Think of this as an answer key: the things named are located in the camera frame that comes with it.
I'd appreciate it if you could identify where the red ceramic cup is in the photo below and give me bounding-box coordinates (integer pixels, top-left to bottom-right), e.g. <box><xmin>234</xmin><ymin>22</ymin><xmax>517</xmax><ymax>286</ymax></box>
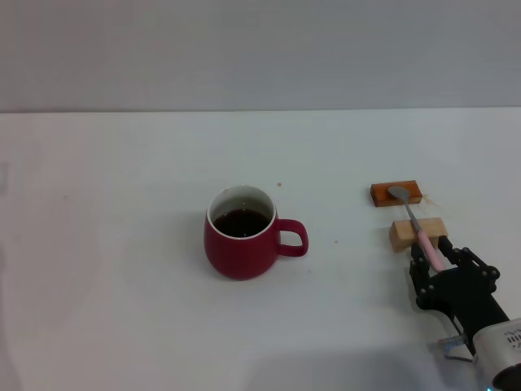
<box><xmin>204</xmin><ymin>185</ymin><xmax>309</xmax><ymax>281</ymax></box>

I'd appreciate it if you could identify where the dark orange wooden block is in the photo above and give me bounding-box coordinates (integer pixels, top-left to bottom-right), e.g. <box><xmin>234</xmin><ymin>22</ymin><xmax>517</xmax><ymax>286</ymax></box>
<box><xmin>370</xmin><ymin>179</ymin><xmax>422</xmax><ymax>209</ymax></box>

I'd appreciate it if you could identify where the dark brown coffee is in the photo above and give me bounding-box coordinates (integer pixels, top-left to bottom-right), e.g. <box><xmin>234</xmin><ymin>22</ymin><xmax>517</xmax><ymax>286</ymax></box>
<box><xmin>213</xmin><ymin>209</ymin><xmax>271</xmax><ymax>238</ymax></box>

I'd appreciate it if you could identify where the pink handled metal spoon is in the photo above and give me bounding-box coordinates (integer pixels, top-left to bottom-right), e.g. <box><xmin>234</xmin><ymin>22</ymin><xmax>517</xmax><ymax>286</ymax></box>
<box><xmin>387</xmin><ymin>185</ymin><xmax>445</xmax><ymax>272</ymax></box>

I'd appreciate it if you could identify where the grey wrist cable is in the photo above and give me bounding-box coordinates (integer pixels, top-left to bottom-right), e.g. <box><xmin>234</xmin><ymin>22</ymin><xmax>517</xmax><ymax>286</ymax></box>
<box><xmin>427</xmin><ymin>319</ymin><xmax>477</xmax><ymax>364</ymax></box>

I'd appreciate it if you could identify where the light notched wooden block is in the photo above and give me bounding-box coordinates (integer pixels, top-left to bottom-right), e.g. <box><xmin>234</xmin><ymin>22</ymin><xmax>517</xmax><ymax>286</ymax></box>
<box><xmin>387</xmin><ymin>217</ymin><xmax>449</xmax><ymax>253</ymax></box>

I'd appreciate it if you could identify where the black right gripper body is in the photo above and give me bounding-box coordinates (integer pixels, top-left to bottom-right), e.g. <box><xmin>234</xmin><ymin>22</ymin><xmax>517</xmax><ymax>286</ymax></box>
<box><xmin>418</xmin><ymin>266</ymin><xmax>512</xmax><ymax>355</ymax></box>

